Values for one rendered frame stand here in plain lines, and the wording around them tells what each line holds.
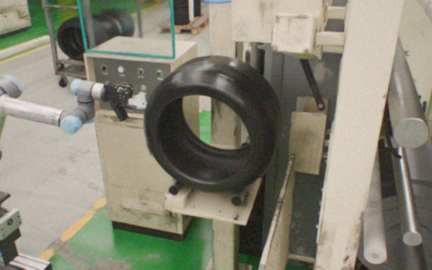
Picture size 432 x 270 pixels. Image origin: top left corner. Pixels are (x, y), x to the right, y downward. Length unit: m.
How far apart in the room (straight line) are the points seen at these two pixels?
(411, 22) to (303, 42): 3.66
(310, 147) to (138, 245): 1.51
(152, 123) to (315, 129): 0.70
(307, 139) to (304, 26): 0.90
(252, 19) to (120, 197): 1.96
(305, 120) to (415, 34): 2.99
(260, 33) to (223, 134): 0.94
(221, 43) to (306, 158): 0.64
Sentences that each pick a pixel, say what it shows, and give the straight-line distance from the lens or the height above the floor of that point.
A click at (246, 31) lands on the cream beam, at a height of 1.67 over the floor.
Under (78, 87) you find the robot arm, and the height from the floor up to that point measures 1.30.
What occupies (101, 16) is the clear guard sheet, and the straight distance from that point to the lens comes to 2.48.
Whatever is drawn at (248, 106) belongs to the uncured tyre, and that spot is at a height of 1.33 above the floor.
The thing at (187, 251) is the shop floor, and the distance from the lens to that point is 2.90.
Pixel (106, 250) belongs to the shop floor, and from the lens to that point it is 3.00.
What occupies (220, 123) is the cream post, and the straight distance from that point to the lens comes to 2.05.
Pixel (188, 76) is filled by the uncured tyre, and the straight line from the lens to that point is 1.62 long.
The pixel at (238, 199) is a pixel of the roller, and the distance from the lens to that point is 1.78.
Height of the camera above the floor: 1.95
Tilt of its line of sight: 27 degrees down
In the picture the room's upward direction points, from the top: straight up
